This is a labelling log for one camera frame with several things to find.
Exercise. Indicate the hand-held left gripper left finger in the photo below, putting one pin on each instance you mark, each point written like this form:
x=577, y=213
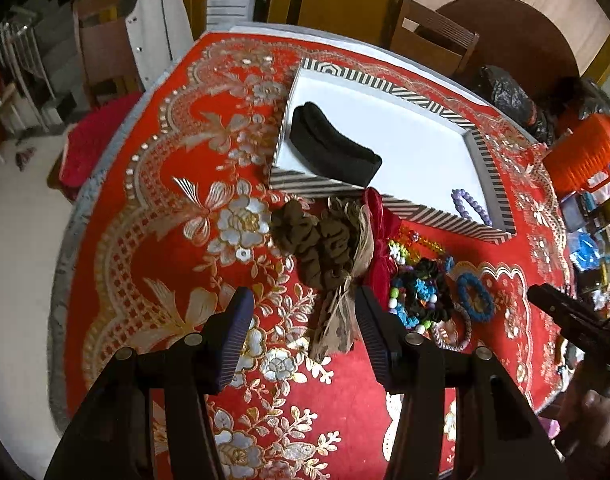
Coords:
x=236, y=332

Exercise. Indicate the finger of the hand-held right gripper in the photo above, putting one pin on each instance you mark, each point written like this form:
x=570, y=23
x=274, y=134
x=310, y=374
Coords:
x=560, y=305

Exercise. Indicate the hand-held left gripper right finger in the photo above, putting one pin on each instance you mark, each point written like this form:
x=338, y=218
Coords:
x=377, y=337

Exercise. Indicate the red satin bow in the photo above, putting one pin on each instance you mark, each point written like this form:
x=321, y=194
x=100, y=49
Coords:
x=382, y=230

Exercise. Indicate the striped cardboard box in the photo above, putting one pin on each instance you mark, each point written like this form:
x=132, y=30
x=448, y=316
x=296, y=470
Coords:
x=425, y=150

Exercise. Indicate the person's right hand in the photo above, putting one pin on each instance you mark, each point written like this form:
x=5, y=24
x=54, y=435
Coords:
x=587, y=405

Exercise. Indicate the black scrunchie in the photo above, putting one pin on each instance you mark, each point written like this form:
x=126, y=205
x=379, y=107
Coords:
x=427, y=272

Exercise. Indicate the brown scrunchie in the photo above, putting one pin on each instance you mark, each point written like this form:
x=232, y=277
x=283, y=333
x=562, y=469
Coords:
x=290, y=227
x=332, y=247

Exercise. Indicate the red floral tablecloth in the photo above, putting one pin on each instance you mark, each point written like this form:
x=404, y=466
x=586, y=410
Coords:
x=150, y=210

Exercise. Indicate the orange plastic basket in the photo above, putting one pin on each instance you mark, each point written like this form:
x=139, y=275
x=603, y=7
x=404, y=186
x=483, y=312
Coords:
x=582, y=155

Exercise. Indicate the black headband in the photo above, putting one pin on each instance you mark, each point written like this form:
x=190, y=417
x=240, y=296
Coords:
x=330, y=140

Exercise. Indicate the black plastic bag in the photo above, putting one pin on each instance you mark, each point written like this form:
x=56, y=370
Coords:
x=510, y=97

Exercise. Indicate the red seat cushion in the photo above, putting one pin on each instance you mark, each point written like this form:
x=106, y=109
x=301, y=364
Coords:
x=97, y=135

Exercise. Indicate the round brown wooden table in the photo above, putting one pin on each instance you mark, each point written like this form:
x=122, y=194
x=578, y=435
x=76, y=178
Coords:
x=525, y=35

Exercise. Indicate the slatted back wooden chair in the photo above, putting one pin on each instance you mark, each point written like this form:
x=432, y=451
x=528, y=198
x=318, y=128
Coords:
x=437, y=25

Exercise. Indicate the wooden chair with jacket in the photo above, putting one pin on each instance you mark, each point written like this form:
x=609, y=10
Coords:
x=102, y=55

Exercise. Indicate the metal rack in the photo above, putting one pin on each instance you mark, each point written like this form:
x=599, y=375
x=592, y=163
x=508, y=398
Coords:
x=22, y=60

